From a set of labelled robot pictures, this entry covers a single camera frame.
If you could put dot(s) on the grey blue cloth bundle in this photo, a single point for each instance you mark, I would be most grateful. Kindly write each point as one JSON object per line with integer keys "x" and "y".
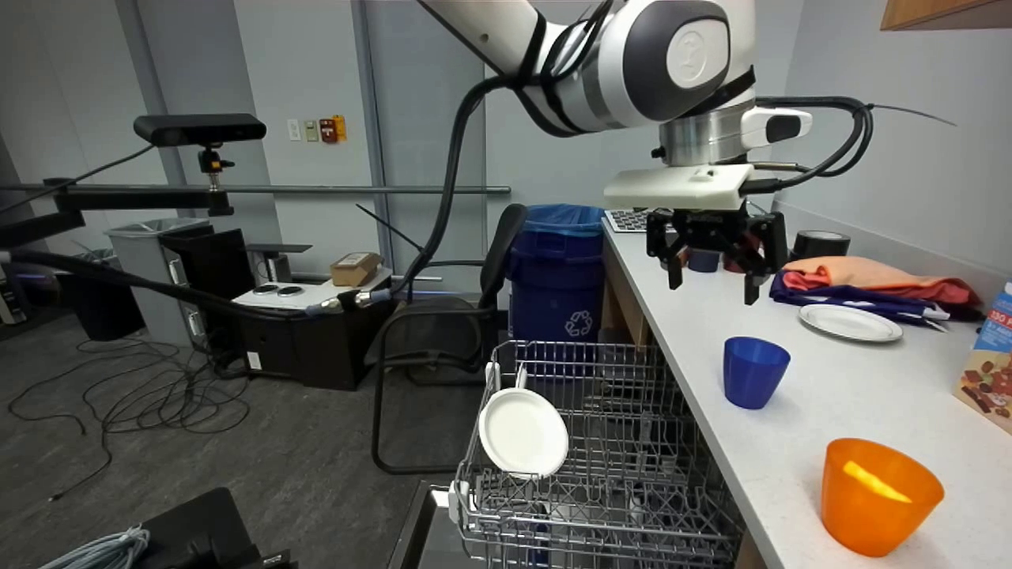
{"x": 105, "y": 552}

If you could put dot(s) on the blue recycling bin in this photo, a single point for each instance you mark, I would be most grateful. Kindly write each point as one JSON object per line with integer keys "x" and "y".
{"x": 554, "y": 287}

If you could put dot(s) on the small cardboard box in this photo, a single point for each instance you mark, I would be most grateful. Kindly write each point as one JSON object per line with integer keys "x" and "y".
{"x": 356, "y": 269}

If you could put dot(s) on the grey wall rail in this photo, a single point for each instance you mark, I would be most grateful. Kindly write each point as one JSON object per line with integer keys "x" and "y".
{"x": 367, "y": 192}

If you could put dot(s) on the black case on floor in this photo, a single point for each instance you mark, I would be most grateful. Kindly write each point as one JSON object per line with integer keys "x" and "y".
{"x": 200, "y": 531}

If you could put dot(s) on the wooden upper cabinet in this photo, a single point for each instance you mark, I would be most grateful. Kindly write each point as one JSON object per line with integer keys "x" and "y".
{"x": 950, "y": 12}

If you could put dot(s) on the black computer tower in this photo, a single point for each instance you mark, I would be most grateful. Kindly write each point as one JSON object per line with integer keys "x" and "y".
{"x": 210, "y": 272}

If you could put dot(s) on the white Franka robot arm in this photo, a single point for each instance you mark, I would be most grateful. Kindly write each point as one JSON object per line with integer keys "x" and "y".
{"x": 652, "y": 52}

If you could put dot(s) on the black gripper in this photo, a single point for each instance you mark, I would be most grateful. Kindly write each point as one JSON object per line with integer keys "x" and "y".
{"x": 712, "y": 225}

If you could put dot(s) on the black storage box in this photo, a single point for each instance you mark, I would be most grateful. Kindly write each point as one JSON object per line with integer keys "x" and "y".
{"x": 305, "y": 348}

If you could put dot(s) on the white wall switch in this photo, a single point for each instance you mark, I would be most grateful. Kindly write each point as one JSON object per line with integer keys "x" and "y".
{"x": 296, "y": 130}

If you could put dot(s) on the orange plastic cup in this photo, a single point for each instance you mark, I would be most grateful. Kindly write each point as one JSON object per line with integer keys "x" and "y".
{"x": 873, "y": 515}

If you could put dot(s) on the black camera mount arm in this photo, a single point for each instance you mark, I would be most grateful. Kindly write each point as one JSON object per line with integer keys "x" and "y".
{"x": 129, "y": 196}

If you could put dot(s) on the black stereo camera on stand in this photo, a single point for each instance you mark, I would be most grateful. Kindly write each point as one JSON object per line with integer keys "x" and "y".
{"x": 200, "y": 127}

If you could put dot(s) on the black tape roll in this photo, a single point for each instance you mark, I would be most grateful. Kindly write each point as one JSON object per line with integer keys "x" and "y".
{"x": 824, "y": 244}

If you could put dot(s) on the orange red wall sign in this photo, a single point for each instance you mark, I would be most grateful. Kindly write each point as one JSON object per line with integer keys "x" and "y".
{"x": 333, "y": 127}

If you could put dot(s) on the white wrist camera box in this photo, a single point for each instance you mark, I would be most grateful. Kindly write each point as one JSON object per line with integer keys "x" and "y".
{"x": 778, "y": 127}

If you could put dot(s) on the dark blue cloth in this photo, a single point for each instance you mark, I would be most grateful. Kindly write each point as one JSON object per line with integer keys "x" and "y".
{"x": 785, "y": 290}

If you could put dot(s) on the large white plate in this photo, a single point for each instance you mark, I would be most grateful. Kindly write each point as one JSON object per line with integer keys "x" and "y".
{"x": 523, "y": 431}

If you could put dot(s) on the grey metal cabinet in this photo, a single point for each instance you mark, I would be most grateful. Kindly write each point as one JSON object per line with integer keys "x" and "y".
{"x": 132, "y": 253}

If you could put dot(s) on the colourful cardboard game box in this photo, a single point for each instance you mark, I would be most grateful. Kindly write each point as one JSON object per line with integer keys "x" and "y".
{"x": 991, "y": 367}

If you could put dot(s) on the small white plate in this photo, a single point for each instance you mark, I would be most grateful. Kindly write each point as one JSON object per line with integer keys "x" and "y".
{"x": 849, "y": 324}

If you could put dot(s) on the white wrist mount plate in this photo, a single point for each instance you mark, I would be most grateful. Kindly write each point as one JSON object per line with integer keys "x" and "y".
{"x": 676, "y": 192}

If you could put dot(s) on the blue plastic cup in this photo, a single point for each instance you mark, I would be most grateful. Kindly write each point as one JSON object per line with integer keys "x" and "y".
{"x": 755, "y": 373}

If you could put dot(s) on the orange cloth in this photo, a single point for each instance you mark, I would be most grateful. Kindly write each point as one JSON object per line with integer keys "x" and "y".
{"x": 873, "y": 272}

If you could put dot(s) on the black office chair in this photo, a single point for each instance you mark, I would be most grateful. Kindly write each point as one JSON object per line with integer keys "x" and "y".
{"x": 502, "y": 253}

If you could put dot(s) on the white paper sheet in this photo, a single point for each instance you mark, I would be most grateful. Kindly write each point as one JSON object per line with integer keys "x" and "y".
{"x": 296, "y": 297}

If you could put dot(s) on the small black bin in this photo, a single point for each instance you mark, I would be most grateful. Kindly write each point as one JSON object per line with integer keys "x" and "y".
{"x": 105, "y": 310}

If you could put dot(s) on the navy blue water bottle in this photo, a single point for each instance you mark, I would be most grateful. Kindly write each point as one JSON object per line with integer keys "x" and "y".
{"x": 704, "y": 261}

